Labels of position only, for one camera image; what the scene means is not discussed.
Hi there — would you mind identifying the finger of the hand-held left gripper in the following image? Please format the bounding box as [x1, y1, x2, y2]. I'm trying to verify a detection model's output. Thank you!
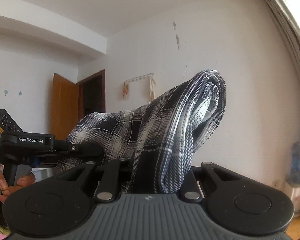
[31, 140, 103, 168]

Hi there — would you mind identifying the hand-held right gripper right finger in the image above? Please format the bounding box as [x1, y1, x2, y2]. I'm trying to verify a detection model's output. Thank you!
[179, 162, 243, 202]

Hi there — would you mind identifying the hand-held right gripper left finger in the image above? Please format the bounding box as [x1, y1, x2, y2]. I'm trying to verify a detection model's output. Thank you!
[57, 158, 131, 203]

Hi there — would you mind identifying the black white plaid shirt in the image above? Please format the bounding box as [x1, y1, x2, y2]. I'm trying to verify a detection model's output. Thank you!
[55, 69, 227, 194]

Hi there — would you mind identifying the person's left hand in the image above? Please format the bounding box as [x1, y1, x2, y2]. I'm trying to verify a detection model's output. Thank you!
[0, 169, 37, 207]

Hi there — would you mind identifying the brown wooden door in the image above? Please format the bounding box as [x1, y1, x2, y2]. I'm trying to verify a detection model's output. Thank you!
[51, 73, 79, 141]

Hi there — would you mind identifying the blue water bottle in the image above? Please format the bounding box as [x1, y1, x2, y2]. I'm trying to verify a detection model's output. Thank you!
[286, 142, 300, 188]

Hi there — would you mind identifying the beige curtain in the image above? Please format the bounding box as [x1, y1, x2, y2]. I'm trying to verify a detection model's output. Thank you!
[258, 0, 300, 72]

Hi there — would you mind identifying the dark wooden door frame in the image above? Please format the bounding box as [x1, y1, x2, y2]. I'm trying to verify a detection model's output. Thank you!
[76, 69, 106, 124]

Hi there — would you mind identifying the wall hook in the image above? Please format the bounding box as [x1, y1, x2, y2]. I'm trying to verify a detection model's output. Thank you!
[149, 76, 156, 99]
[122, 80, 130, 100]

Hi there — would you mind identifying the white wall hook rack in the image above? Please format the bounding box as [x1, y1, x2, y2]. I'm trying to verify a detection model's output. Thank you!
[124, 73, 154, 83]

